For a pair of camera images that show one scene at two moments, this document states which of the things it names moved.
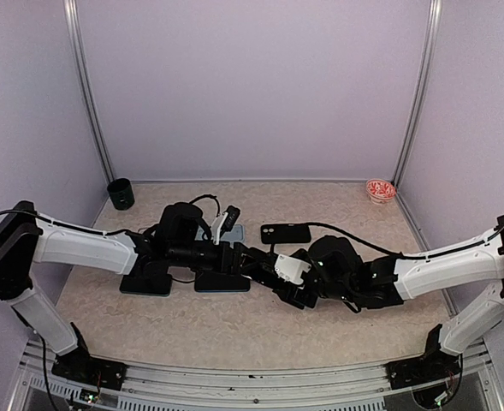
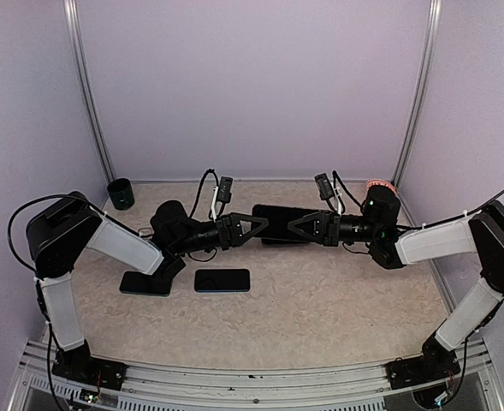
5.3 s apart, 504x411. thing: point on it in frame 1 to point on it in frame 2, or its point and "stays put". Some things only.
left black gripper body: [215, 264] to [223, 227]
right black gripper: [294, 298] to [327, 227]
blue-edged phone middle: [221, 282] stays put
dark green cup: [121, 193] stays put
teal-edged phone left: [157, 284] stays put
